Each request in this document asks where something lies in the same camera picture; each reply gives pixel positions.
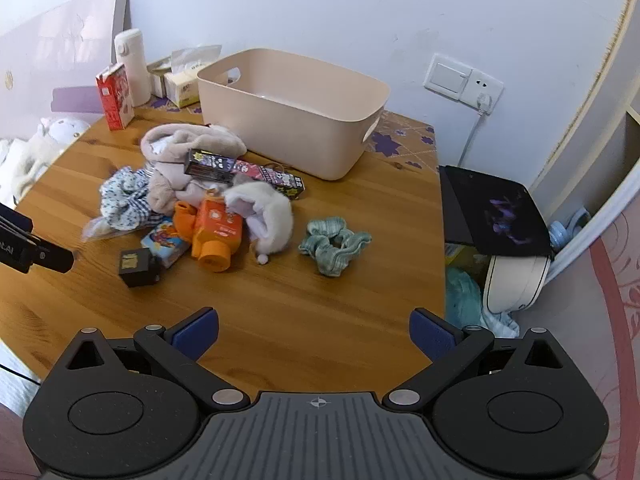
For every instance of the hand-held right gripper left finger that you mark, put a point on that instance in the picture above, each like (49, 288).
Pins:
(197, 334)

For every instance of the white wall socket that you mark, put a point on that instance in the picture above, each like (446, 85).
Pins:
(487, 87)

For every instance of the white round bin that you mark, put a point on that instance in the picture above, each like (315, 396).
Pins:
(510, 285)

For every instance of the wooden desktop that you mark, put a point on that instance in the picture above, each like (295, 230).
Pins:
(300, 310)

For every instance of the yellow white tissue pack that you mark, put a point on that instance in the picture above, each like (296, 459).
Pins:
(182, 87)

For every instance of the yellow box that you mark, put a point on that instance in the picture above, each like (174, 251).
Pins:
(457, 255)

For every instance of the beige plastic storage basket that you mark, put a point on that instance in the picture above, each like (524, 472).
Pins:
(300, 130)

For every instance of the green scrunchie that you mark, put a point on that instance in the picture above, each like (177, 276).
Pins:
(325, 255)

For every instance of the orange toy camera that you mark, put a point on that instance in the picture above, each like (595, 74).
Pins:
(215, 235)

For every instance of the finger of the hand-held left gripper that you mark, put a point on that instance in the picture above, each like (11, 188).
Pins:
(12, 217)
(45, 257)

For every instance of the white thermos bottle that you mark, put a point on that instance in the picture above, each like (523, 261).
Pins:
(131, 67)

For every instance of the small white green box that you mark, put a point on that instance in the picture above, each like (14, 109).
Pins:
(157, 82)

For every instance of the blue checkered scrunchie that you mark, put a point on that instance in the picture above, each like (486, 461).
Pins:
(145, 216)

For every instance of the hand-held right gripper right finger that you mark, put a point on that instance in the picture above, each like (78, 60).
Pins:
(431, 336)

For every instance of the long pink black printed box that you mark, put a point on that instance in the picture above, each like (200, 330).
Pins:
(272, 177)

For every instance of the colourful cartoon tissue packet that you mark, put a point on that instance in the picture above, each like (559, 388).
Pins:
(165, 242)

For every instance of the lavender white fuzzy sock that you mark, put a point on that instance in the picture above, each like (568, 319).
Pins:
(275, 220)

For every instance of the pink fuzzy sock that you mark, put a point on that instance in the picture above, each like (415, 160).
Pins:
(167, 192)
(172, 140)

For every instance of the white wall switch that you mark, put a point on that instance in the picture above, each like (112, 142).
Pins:
(445, 75)

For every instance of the white wooden cabinet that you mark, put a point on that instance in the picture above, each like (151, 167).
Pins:
(580, 160)

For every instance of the white fluffy cloth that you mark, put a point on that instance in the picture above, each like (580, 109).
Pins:
(20, 170)

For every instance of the blue floral scrunchie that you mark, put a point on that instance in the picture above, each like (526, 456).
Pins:
(120, 185)

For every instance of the light blue plastic jug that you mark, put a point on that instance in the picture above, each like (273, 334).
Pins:
(565, 232)

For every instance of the teal cloth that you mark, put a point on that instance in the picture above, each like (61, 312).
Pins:
(462, 295)

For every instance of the lavender pillow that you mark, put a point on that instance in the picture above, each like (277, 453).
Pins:
(75, 99)

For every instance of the small black cube box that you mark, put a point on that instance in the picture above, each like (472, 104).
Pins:
(137, 267)

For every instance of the red white carton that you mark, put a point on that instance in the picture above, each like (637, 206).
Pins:
(116, 100)

